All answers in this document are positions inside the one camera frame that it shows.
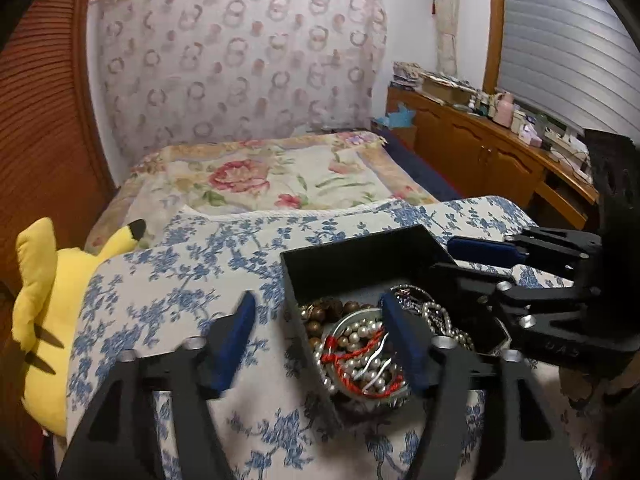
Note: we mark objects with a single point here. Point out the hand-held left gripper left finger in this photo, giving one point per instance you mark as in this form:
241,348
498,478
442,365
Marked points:
232,345

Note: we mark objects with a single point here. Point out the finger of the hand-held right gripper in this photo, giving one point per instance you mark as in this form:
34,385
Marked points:
480,250
465,280

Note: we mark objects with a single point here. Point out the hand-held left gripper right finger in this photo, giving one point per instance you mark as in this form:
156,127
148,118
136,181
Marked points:
405,345

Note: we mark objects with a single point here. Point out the silver hairpin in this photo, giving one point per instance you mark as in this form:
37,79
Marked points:
372,360

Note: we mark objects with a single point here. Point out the purple crystal flower brooch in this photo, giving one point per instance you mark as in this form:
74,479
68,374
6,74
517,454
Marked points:
412,296

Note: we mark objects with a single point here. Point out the black cardboard box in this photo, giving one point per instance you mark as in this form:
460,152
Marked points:
360,260

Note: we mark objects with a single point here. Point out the blue floral blanket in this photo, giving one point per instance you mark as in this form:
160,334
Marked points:
175,280

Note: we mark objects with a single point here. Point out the dark blue bed sheet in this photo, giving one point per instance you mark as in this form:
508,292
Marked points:
425,170

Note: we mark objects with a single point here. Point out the wooden cabinet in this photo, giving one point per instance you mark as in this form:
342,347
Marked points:
475,150

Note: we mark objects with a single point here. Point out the row of small toiletry items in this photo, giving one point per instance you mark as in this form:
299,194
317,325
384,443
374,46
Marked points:
545,135

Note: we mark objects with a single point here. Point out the pink bottle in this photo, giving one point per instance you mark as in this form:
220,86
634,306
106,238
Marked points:
503,110

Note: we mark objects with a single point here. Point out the blue tissue box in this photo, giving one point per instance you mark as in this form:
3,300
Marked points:
397,117

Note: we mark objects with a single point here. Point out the pink floral quilt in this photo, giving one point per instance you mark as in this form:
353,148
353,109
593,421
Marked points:
240,175

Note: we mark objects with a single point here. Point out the stack of papers and boxes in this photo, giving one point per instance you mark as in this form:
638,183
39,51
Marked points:
430,77

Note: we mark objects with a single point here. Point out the yellow plush toy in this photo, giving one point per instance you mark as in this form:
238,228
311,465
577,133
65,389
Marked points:
45,310

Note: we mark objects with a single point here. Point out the white window blind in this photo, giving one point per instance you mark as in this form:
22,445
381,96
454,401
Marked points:
565,35

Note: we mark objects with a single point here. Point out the white lace curtain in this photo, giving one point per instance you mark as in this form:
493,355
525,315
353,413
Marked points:
446,15

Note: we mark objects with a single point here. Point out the wooden louvred wardrobe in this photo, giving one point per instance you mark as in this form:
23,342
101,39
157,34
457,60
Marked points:
40,135

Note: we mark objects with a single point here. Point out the wooden window frame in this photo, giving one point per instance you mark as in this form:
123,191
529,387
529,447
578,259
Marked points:
494,20

